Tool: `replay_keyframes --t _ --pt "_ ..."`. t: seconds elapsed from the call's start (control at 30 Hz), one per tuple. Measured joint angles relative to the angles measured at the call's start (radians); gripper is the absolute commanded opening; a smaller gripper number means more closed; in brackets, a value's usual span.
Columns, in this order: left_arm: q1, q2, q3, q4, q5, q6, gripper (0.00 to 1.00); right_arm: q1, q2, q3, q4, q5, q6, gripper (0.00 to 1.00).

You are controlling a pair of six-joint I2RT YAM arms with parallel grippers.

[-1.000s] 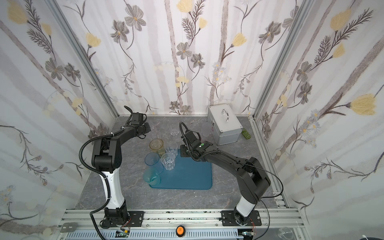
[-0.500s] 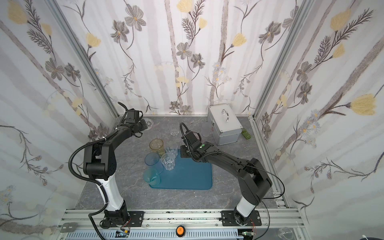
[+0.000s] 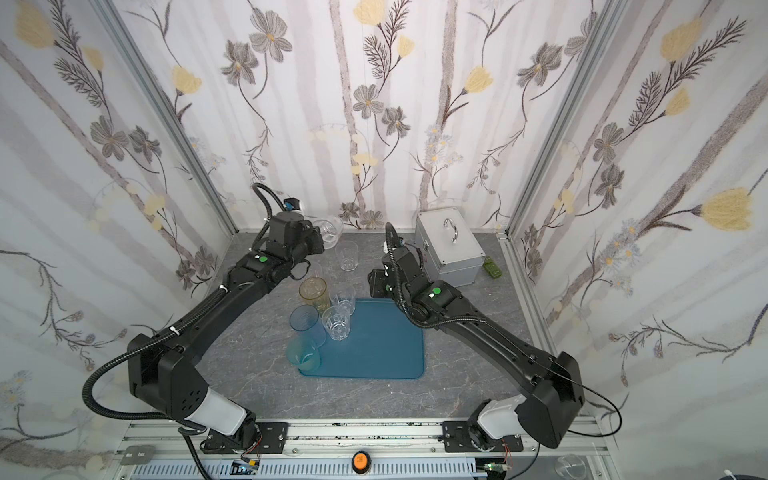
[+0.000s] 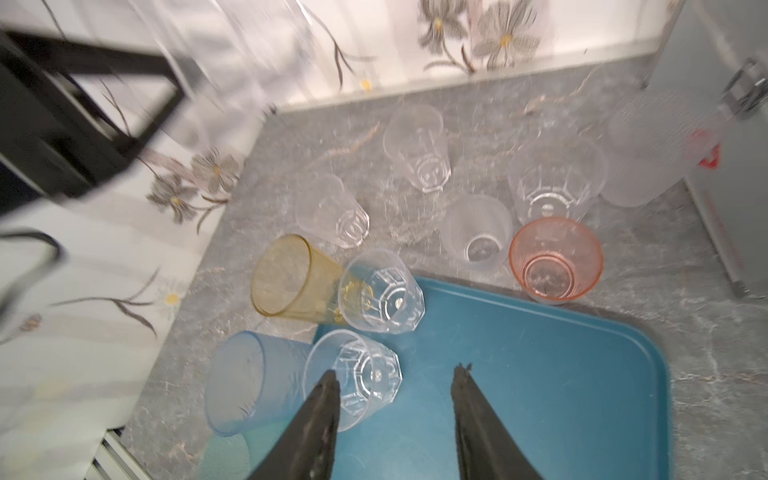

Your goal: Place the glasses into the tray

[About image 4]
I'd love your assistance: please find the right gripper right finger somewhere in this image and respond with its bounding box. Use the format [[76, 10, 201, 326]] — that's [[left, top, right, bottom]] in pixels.
[[451, 364, 543, 480]]

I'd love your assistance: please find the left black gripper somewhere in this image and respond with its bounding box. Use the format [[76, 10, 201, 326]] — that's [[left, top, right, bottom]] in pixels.
[[1, 29, 187, 215]]

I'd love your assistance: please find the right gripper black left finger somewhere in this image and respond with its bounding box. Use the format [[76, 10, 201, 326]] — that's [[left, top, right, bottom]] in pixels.
[[247, 369, 340, 480]]

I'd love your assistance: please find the blue plastic tumbler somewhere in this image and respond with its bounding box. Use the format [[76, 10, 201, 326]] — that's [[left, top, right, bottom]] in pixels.
[[204, 331, 312, 437]]

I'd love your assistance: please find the clear faceted glass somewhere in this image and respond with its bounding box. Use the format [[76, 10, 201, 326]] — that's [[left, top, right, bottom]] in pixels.
[[383, 104, 452, 193], [338, 248, 425, 334], [295, 174, 370, 249], [302, 329, 403, 432], [507, 134, 608, 225]]

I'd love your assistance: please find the teal plastic tray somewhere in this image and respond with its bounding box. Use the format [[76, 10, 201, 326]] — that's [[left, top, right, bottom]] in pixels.
[[332, 278, 673, 479]]

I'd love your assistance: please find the yellow plastic tumbler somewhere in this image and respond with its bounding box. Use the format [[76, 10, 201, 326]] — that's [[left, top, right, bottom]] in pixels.
[[251, 234, 345, 324]]

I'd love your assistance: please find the clear measuring cup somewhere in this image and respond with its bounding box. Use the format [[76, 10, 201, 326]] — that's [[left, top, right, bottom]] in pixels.
[[600, 90, 725, 208]]

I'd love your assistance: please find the pink plastic cup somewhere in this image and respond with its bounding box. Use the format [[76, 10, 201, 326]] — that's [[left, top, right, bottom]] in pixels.
[[508, 216, 605, 305]]

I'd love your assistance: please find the frosted clear cup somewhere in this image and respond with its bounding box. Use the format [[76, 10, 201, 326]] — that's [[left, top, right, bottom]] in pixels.
[[438, 194, 514, 271]]

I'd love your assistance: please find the silver aluminium case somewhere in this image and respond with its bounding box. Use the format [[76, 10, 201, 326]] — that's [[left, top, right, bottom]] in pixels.
[[649, 1, 767, 300]]

